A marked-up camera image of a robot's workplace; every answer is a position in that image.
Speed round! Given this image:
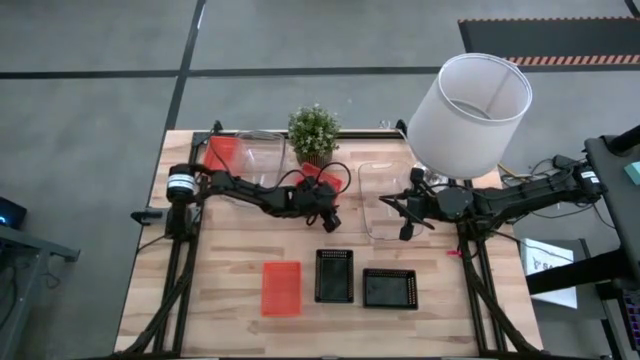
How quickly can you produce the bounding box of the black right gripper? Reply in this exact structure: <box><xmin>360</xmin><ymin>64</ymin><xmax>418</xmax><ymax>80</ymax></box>
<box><xmin>378</xmin><ymin>167</ymin><xmax>441</xmax><ymax>242</ymax></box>

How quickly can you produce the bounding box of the black table clamp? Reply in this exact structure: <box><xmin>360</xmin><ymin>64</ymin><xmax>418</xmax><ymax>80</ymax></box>
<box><xmin>130</xmin><ymin>208</ymin><xmax>167</xmax><ymax>227</ymax></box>

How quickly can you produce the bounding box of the yellow floor cable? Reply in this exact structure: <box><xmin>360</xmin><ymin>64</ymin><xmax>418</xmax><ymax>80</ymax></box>
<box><xmin>498</xmin><ymin>162</ymin><xmax>531</xmax><ymax>182</ymax></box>

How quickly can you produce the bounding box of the black device with blue light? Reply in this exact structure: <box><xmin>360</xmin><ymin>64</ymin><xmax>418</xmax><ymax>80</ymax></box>
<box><xmin>0</xmin><ymin>196</ymin><xmax>29</xmax><ymax>231</ymax></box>

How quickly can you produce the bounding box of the black plastic mesh basket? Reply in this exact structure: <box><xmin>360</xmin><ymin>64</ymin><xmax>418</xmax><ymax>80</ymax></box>
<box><xmin>362</xmin><ymin>267</ymin><xmax>419</xmax><ymax>310</ymax></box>
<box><xmin>314</xmin><ymin>248</ymin><xmax>355</xmax><ymax>304</ymax></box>

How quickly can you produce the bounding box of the black floor cable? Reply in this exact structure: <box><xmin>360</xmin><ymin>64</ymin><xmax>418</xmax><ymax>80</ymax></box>
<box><xmin>499</xmin><ymin>157</ymin><xmax>619</xmax><ymax>224</ymax></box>

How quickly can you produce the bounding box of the white shade chrome table lamp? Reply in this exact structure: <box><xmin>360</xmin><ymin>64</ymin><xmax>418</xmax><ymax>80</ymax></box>
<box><xmin>405</xmin><ymin>52</ymin><xmax>533</xmax><ymax>197</ymax></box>

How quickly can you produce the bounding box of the small green potted plant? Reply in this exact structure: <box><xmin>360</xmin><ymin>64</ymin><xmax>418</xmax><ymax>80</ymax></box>
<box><xmin>287</xmin><ymin>103</ymin><xmax>342</xmax><ymax>169</ymax></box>

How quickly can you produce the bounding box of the dark keyboard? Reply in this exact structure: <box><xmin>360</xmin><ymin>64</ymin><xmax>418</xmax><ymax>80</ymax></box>
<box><xmin>619</xmin><ymin>292</ymin><xmax>640</xmax><ymax>351</ymax></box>

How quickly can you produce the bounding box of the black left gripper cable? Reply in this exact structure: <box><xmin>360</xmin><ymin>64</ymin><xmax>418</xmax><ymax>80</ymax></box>
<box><xmin>269</xmin><ymin>160</ymin><xmax>353</xmax><ymax>227</ymax></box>

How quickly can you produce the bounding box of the white printed paper sheet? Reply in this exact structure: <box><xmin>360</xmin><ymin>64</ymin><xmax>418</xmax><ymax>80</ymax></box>
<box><xmin>519</xmin><ymin>238</ymin><xmax>581</xmax><ymax>310</ymax></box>

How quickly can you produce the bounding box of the clear plastic tray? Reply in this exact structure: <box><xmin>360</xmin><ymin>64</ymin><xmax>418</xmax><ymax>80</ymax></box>
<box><xmin>358</xmin><ymin>160</ymin><xmax>425</xmax><ymax>242</ymax></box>
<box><xmin>233</xmin><ymin>129</ymin><xmax>290</xmax><ymax>201</ymax></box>

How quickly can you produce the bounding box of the black aluminium table frame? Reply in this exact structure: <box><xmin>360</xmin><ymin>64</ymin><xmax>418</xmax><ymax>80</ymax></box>
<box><xmin>113</xmin><ymin>118</ymin><xmax>544</xmax><ymax>360</ymax></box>

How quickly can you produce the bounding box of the black desk beam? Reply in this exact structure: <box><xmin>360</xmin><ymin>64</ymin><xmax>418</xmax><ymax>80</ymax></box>
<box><xmin>525</xmin><ymin>248</ymin><xmax>640</xmax><ymax>296</ymax></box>

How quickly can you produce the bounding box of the grey side table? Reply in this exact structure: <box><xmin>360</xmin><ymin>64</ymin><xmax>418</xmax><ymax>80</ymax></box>
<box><xmin>0</xmin><ymin>223</ymin><xmax>81</xmax><ymax>360</ymax></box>

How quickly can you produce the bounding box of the black side desk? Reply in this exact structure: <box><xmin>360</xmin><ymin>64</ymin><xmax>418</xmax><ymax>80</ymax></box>
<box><xmin>583</xmin><ymin>133</ymin><xmax>640</xmax><ymax>281</ymax></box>

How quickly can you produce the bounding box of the black left arm base cable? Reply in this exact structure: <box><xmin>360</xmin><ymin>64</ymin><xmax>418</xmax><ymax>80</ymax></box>
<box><xmin>197</xmin><ymin>130</ymin><xmax>236</xmax><ymax>176</ymax></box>

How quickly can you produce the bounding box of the red plastic mesh basket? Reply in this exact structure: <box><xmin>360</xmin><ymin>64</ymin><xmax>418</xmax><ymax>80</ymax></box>
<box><xmin>202</xmin><ymin>135</ymin><xmax>241</xmax><ymax>174</ymax></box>
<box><xmin>298</xmin><ymin>162</ymin><xmax>346</xmax><ymax>195</ymax></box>
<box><xmin>260</xmin><ymin>260</ymin><xmax>304</xmax><ymax>318</ymax></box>

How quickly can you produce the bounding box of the black pole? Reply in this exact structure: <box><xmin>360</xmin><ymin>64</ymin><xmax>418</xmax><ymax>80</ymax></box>
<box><xmin>610</xmin><ymin>124</ymin><xmax>640</xmax><ymax>154</ymax></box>

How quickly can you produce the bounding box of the clear lamp cord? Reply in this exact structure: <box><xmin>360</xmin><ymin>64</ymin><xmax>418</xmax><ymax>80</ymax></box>
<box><xmin>378</xmin><ymin>118</ymin><xmax>412</xmax><ymax>144</ymax></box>

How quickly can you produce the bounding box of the black hazard striped floor mat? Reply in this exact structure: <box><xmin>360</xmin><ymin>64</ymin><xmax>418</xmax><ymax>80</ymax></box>
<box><xmin>458</xmin><ymin>17</ymin><xmax>640</xmax><ymax>67</ymax></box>

